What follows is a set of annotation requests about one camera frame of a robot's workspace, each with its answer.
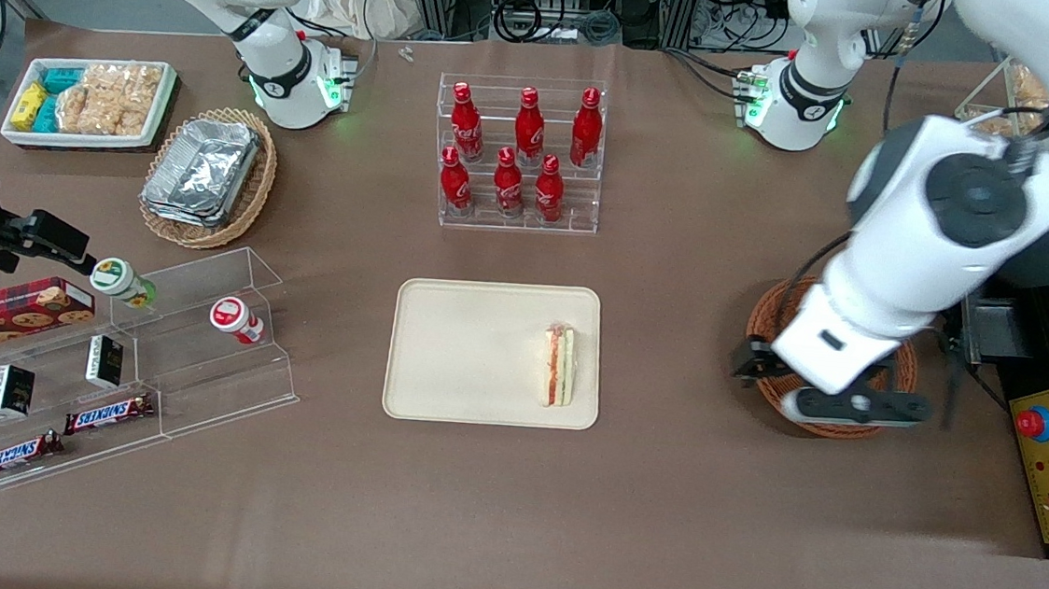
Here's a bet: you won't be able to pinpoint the grey metal plate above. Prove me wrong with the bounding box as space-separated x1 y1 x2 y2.
958 293 1018 369

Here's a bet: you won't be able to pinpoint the beige plastic tray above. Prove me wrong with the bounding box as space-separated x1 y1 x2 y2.
381 272 609 434

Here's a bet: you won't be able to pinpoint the triangular sandwich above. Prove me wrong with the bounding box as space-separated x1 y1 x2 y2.
538 323 579 410

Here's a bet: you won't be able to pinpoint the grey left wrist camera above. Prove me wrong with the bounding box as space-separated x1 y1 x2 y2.
777 381 935 433

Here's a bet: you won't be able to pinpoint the round brown wicker basket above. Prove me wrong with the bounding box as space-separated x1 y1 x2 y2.
738 273 925 446

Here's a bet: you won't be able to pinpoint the oval light wicker basket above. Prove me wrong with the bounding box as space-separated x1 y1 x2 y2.
135 101 283 256

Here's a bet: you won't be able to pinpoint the clear bin of snacks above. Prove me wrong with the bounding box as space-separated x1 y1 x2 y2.
953 51 1049 142

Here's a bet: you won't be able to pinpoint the Snickers chocolate bar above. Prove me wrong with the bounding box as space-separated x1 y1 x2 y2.
63 387 158 443
0 427 66 490

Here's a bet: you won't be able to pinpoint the clear acrylic bottle rack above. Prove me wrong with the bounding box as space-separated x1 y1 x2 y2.
427 70 610 239

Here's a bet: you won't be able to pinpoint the small black white box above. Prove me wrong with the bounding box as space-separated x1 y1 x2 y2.
85 334 126 391
0 364 37 420

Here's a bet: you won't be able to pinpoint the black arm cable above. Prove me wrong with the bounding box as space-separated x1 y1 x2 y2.
790 226 858 295

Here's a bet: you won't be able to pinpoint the red emergency stop button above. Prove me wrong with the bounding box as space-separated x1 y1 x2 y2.
1014 405 1049 443

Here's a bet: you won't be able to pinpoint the green lid yogurt cup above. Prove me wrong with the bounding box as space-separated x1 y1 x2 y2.
88 256 159 311

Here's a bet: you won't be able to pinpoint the clear acrylic stepped shelf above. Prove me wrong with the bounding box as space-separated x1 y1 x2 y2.
98 236 313 452
0 295 180 504

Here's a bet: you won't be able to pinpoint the red tartan cookie box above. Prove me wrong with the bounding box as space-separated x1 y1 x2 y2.
0 272 100 370

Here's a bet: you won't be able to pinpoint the teal snack pack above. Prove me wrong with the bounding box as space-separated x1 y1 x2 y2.
39 64 86 98
32 93 64 136

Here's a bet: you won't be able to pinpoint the red lid yogurt cup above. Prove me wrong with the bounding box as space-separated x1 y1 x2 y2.
207 295 269 347

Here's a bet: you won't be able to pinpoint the white rectangular snack tray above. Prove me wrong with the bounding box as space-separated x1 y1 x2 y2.
0 49 179 158

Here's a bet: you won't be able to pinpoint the clear bag fried snacks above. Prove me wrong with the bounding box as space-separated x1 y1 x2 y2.
966 112 1019 139
1008 65 1049 114

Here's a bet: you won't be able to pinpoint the yellow snack pack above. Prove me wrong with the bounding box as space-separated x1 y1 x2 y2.
10 80 49 133

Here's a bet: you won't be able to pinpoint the red cola bottle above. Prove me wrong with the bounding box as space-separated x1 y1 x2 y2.
511 86 549 169
568 86 607 171
490 147 529 219
531 153 568 224
446 81 490 164
437 146 477 217

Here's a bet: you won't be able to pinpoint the clear bag rice crackers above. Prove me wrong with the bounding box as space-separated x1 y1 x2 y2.
54 59 165 142

